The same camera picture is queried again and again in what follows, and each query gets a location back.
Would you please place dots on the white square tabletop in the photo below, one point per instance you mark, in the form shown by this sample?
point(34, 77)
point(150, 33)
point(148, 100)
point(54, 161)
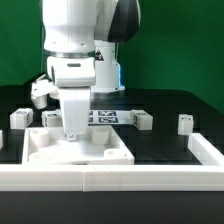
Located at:
point(100, 145)

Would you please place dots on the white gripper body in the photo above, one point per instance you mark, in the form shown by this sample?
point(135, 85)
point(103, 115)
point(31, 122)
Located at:
point(73, 79)

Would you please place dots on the fiducial tag sheet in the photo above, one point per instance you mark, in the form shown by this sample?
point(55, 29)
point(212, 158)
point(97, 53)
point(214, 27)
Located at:
point(108, 117)

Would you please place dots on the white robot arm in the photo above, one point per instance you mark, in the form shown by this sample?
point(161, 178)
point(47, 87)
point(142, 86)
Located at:
point(71, 29)

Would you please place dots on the white U-shaped obstacle fence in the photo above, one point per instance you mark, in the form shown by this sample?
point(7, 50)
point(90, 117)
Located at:
point(208, 175)

